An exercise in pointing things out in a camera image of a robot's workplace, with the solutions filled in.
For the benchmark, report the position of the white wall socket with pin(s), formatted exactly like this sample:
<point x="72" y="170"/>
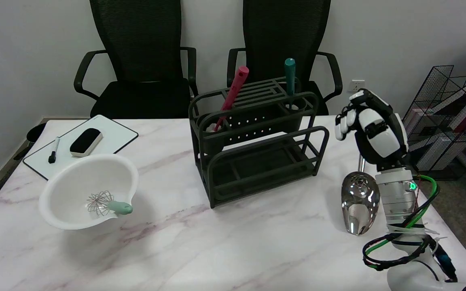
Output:
<point x="357" y="85"/>

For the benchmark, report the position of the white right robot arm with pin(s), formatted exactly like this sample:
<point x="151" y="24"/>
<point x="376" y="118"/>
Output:
<point x="397" y="194"/>

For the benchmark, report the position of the small whiteboard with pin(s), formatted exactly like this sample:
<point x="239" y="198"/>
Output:
<point x="111" y="137"/>

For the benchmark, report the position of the teal sponge bottle brush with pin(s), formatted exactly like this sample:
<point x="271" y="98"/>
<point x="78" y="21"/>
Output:
<point x="290" y="74"/>

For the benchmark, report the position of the black marker pen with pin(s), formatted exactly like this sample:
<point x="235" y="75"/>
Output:
<point x="53" y="153"/>

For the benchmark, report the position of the dark green dish rack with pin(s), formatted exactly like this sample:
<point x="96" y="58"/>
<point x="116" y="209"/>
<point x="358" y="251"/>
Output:
<point x="253" y="133"/>

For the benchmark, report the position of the black mesh office chair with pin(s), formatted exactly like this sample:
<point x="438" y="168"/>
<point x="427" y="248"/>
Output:
<point x="281" y="28"/>
<point x="140" y="93"/>

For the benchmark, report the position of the white mixing bowl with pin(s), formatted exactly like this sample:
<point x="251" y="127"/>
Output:
<point x="71" y="190"/>

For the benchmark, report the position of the black whiteboard eraser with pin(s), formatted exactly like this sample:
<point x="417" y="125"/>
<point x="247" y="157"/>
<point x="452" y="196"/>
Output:
<point x="86" y="141"/>

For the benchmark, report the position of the shiny steel scoop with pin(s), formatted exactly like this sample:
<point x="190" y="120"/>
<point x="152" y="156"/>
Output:
<point x="358" y="202"/>

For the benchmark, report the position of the pink bottle brush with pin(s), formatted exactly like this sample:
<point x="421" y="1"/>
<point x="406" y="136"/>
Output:
<point x="236" y="87"/>

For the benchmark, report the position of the round black floor object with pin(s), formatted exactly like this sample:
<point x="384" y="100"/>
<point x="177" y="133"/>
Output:
<point x="34" y="132"/>

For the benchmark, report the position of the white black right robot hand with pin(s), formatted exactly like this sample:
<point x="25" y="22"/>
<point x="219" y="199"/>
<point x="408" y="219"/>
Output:
<point x="380" y="137"/>

